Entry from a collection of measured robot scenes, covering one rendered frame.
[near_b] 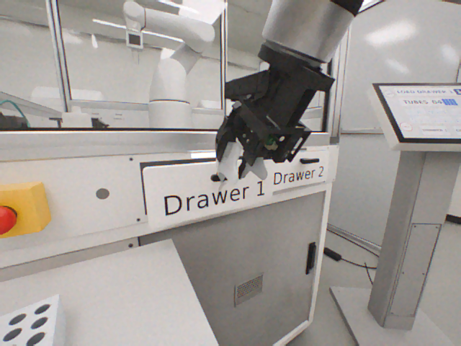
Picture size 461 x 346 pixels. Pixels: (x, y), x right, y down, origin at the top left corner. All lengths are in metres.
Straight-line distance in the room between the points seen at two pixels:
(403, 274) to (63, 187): 1.27
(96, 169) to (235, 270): 0.47
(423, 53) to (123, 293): 2.00
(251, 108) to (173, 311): 0.28
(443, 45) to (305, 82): 1.76
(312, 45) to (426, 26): 1.82
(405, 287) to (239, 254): 0.88
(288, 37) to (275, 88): 0.05
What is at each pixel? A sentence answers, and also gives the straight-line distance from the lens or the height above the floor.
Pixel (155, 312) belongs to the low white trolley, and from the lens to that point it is 0.30.
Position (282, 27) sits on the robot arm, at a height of 1.08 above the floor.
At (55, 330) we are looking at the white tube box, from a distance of 0.28.
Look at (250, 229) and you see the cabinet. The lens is 0.58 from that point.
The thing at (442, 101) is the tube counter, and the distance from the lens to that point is 1.06.
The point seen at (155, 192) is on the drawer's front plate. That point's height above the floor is 0.88.
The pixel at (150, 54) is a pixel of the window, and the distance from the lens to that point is 0.44.
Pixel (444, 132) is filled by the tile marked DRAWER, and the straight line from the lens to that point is 0.94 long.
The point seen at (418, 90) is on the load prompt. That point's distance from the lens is 1.06.
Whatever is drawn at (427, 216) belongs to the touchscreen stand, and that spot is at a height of 0.65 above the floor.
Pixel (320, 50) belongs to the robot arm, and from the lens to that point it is 0.20.
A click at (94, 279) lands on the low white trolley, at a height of 0.76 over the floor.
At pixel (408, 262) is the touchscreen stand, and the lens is 1.19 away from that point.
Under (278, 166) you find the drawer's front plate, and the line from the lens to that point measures 0.54.
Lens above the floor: 0.98
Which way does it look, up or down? 12 degrees down
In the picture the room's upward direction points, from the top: straight up
